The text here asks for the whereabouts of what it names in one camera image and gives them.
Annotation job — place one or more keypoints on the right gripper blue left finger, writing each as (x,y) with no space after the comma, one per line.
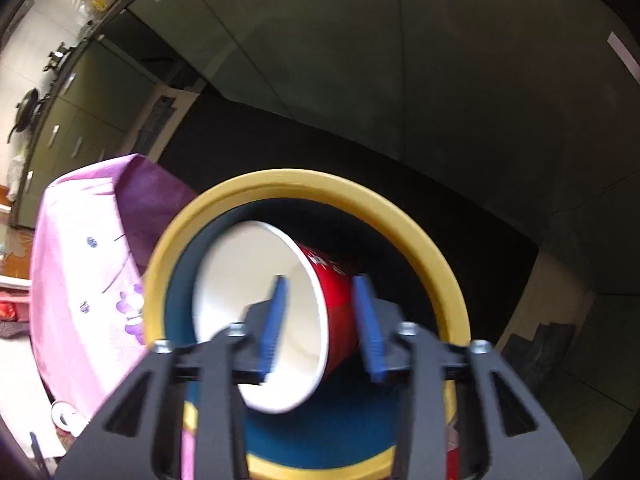
(271,326)

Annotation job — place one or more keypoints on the pink floral tablecloth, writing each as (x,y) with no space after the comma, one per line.
(96,229)

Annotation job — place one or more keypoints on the yellow rimmed blue trash bin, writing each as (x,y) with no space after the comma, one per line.
(427,262)

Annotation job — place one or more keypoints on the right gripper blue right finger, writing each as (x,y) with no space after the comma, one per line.
(372,340)

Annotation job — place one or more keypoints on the black wok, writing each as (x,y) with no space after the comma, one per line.
(26,110)

